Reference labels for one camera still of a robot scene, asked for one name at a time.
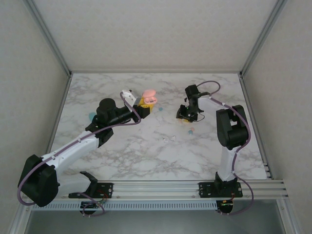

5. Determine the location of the thin aluminium table rail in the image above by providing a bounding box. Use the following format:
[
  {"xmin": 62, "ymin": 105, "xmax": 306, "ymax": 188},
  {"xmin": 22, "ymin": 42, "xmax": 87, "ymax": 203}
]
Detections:
[
  {"xmin": 239, "ymin": 75, "xmax": 272, "ymax": 180},
  {"xmin": 70, "ymin": 70, "xmax": 242, "ymax": 74},
  {"xmin": 36, "ymin": 74, "xmax": 74, "ymax": 181}
]

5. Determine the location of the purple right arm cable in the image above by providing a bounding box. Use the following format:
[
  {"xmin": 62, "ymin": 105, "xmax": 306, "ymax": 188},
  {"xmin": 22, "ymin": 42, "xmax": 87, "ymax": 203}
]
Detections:
[{"xmin": 196, "ymin": 80, "xmax": 255, "ymax": 216}]

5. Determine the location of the pink earbud charging case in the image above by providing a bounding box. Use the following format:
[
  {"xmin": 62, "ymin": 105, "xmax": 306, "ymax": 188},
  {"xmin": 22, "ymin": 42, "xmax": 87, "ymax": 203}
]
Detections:
[{"xmin": 142, "ymin": 89, "xmax": 158, "ymax": 105}]

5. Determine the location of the grey slotted cable duct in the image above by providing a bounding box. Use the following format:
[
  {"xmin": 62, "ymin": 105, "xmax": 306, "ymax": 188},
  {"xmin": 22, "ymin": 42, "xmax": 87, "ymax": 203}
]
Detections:
[{"xmin": 31, "ymin": 201, "xmax": 218, "ymax": 211}]

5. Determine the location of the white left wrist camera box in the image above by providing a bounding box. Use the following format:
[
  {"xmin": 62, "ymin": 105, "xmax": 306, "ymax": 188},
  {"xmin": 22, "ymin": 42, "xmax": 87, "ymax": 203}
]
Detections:
[{"xmin": 120, "ymin": 89, "xmax": 142, "ymax": 108}]

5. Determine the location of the aluminium corner post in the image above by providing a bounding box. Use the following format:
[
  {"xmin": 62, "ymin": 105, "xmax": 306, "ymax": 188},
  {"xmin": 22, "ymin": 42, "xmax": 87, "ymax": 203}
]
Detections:
[
  {"xmin": 23, "ymin": 0, "xmax": 73, "ymax": 76},
  {"xmin": 239, "ymin": 0, "xmax": 289, "ymax": 78}
]

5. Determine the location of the controller board with LEDs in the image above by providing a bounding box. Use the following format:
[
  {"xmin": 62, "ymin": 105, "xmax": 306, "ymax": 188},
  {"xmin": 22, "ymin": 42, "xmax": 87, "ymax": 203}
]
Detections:
[
  {"xmin": 219, "ymin": 199, "xmax": 235, "ymax": 213},
  {"xmin": 80, "ymin": 201, "xmax": 102, "ymax": 210}
]

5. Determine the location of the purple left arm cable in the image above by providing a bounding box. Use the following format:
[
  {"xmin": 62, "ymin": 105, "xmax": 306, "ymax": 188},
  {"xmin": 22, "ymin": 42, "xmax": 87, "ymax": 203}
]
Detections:
[{"xmin": 17, "ymin": 92, "xmax": 142, "ymax": 217}]

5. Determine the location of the wide aluminium base rail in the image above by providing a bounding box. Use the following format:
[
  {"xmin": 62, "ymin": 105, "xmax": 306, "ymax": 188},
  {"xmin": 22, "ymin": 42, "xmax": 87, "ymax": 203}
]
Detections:
[{"xmin": 23, "ymin": 179, "xmax": 290, "ymax": 201}]

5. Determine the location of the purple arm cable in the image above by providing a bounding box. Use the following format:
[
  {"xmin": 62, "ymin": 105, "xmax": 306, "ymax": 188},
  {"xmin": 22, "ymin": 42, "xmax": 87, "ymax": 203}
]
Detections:
[
  {"xmin": 196, "ymin": 80, "xmax": 255, "ymax": 216},
  {"xmin": 17, "ymin": 92, "xmax": 142, "ymax": 217}
]

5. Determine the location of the aluminium lower frame bar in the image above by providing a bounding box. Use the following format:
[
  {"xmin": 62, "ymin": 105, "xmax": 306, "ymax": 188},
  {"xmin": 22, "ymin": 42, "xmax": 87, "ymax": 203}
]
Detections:
[
  {"xmin": 8, "ymin": 203, "xmax": 34, "ymax": 234},
  {"xmin": 275, "ymin": 198, "xmax": 304, "ymax": 234}
]

